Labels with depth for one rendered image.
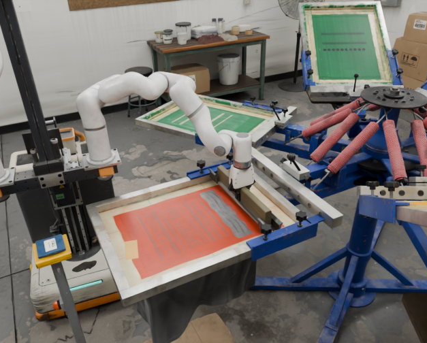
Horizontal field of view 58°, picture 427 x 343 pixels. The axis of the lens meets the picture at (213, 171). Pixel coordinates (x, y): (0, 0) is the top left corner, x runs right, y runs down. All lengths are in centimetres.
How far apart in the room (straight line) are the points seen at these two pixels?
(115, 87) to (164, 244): 64
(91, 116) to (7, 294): 165
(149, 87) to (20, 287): 191
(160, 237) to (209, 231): 20
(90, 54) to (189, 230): 386
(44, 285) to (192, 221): 117
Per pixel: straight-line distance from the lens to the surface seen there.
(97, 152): 174
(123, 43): 525
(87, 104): 165
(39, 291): 250
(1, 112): 528
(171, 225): 162
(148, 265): 146
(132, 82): 152
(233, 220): 162
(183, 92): 148
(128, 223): 167
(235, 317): 250
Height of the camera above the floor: 196
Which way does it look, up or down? 31 degrees down
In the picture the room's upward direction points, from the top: 2 degrees counter-clockwise
